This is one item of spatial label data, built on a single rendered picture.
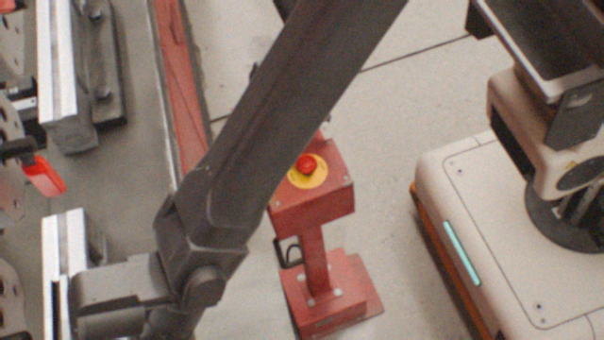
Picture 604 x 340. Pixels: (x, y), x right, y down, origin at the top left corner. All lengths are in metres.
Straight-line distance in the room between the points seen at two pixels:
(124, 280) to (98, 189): 0.51
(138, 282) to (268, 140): 0.19
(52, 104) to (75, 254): 0.28
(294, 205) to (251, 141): 0.64
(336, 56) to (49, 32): 0.83
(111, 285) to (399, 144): 1.60
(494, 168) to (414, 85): 0.61
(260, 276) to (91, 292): 0.28
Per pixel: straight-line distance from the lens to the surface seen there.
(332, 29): 0.41
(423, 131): 2.11
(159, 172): 1.05
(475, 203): 1.66
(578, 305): 1.61
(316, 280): 1.61
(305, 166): 1.08
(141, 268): 0.58
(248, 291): 0.79
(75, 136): 1.10
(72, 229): 0.94
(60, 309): 0.86
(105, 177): 1.08
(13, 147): 0.67
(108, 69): 1.18
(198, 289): 0.53
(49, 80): 1.12
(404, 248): 1.90
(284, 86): 0.43
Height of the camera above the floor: 1.72
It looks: 58 degrees down
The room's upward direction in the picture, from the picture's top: 10 degrees counter-clockwise
